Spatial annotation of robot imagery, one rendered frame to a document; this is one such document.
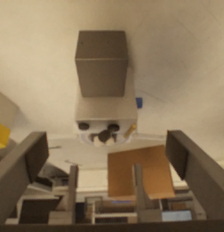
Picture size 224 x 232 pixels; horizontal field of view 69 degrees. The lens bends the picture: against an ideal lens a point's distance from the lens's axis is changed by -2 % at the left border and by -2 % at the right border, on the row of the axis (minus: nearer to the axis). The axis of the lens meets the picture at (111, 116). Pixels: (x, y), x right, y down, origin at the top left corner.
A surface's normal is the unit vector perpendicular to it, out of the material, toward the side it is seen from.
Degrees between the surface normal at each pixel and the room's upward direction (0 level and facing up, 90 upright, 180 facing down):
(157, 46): 0
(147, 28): 0
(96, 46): 90
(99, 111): 90
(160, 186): 90
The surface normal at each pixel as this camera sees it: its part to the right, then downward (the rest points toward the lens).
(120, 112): 0.02, -0.54
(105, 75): 0.02, 0.84
